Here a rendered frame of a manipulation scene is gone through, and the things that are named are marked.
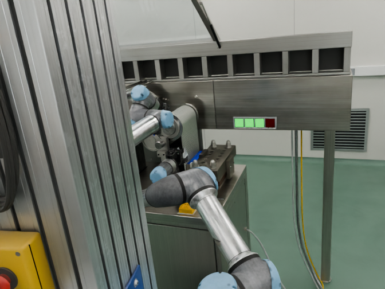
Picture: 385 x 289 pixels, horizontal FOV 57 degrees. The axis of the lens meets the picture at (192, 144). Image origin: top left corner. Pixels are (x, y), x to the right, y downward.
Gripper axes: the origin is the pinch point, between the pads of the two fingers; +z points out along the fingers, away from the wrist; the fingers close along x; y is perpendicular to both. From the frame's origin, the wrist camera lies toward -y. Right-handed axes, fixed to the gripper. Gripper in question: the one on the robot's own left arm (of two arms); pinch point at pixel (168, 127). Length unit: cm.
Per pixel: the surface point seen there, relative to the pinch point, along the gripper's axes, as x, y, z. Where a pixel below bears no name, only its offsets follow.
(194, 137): -5.0, 4.7, 25.9
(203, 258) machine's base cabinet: -21, -61, 23
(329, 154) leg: -79, 9, 61
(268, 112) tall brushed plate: -46, 22, 30
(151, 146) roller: 14.0, -6.7, 11.8
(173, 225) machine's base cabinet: -7, -48, 12
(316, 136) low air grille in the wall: -65, 102, 265
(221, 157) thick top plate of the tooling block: -21.7, -6.0, 29.5
